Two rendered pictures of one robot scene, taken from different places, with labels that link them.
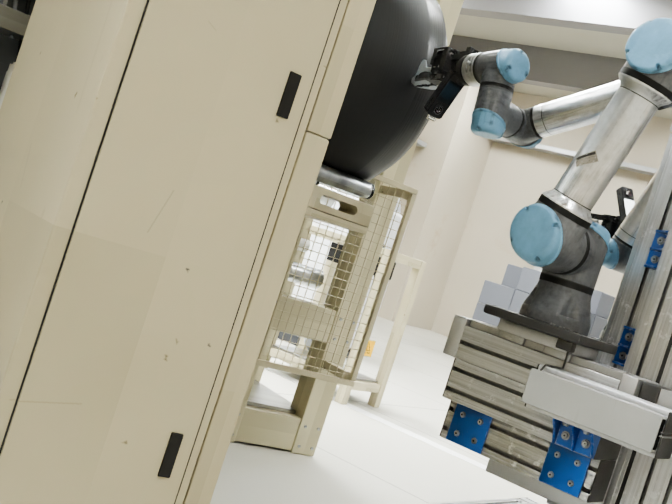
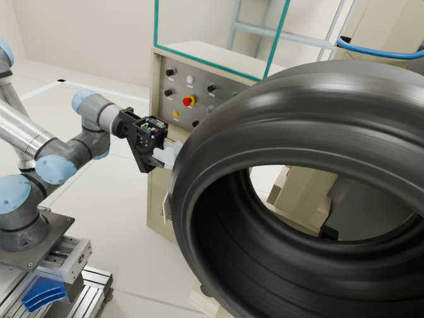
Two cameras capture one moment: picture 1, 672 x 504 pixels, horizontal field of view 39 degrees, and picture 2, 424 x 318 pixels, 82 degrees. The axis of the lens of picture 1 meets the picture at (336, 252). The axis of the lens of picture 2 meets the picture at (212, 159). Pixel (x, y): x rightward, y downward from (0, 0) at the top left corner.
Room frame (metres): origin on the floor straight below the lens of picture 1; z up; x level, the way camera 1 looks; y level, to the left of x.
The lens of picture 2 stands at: (2.75, -0.27, 1.55)
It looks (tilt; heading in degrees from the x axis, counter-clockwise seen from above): 35 degrees down; 146
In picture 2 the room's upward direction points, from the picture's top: 12 degrees clockwise
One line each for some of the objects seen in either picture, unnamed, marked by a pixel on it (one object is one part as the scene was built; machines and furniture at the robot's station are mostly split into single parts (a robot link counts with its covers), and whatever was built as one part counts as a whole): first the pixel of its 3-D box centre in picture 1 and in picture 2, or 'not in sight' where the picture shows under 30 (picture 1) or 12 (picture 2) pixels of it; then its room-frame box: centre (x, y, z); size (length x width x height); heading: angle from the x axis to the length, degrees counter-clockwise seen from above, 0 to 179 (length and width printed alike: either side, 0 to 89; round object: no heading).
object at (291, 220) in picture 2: not in sight; (290, 228); (2.44, 0.34, 0.90); 0.40 x 0.03 x 0.10; 33
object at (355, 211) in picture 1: (308, 195); (230, 255); (2.42, 0.11, 0.84); 0.36 x 0.09 x 0.06; 123
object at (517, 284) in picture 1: (536, 328); not in sight; (10.06, -2.28, 0.57); 1.15 x 0.77 x 1.14; 53
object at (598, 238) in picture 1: (575, 250); (13, 199); (2.02, -0.48, 0.88); 0.13 x 0.12 x 0.14; 138
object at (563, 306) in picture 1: (560, 303); (22, 224); (2.03, -0.49, 0.77); 0.15 x 0.15 x 0.10
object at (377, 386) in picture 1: (340, 314); not in sight; (4.98, -0.13, 0.40); 0.60 x 0.35 x 0.80; 53
